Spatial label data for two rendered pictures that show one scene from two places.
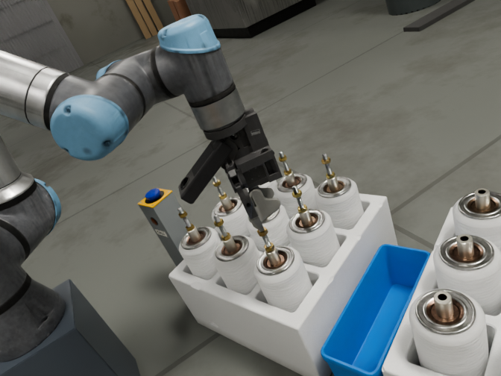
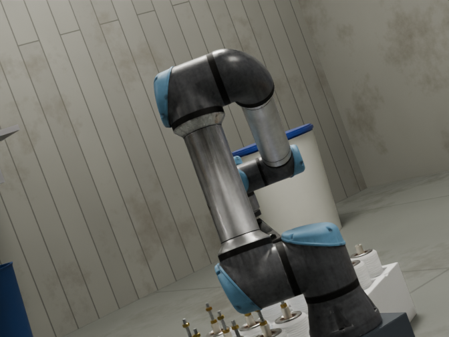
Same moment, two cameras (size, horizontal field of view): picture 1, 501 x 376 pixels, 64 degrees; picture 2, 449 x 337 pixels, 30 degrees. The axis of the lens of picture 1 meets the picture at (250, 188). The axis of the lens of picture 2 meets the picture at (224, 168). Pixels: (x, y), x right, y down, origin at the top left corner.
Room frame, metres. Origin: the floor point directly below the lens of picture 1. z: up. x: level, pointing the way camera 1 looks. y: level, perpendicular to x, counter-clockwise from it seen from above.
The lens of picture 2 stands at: (1.28, 2.09, 0.78)
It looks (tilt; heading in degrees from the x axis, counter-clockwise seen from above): 3 degrees down; 252
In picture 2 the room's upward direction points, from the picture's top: 21 degrees counter-clockwise
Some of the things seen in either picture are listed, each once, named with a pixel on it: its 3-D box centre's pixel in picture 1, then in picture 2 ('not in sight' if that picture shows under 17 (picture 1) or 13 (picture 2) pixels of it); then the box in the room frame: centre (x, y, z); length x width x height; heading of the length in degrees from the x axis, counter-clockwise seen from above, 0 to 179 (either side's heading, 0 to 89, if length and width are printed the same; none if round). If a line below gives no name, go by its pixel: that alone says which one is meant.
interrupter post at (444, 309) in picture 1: (443, 305); not in sight; (0.36, -0.18, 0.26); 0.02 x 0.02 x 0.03
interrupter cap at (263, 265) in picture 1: (275, 260); (288, 317); (0.60, 0.01, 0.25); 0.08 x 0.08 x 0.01
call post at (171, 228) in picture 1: (180, 242); not in sight; (0.94, 0.24, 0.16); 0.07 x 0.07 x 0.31; 39
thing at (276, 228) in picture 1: (276, 242); not in sight; (0.76, -0.01, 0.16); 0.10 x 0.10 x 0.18
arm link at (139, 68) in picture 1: (133, 86); (239, 180); (0.62, 0.10, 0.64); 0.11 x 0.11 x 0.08; 69
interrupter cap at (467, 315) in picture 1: (444, 311); not in sight; (0.36, -0.18, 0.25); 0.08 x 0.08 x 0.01
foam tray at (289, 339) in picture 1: (285, 263); not in sight; (0.76, -0.01, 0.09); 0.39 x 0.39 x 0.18; 39
